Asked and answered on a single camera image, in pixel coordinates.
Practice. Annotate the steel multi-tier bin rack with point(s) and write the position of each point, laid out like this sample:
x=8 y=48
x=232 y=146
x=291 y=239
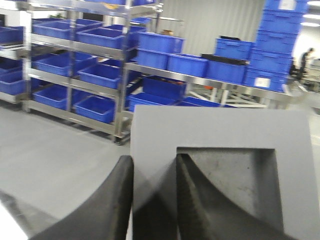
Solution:
x=69 y=59

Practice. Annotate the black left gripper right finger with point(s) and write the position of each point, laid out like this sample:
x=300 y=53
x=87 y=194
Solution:
x=205 y=213

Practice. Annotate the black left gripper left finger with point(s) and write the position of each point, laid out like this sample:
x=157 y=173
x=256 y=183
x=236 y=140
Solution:
x=105 y=214

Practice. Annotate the stacked blue crates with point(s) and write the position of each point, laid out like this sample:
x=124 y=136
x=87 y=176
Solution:
x=271 y=55

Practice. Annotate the gray square foam base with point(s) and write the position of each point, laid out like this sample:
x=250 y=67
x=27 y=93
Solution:
x=260 y=158

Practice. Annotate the steel low cart rack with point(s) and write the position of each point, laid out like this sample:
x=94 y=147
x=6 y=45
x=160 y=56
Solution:
x=233 y=94

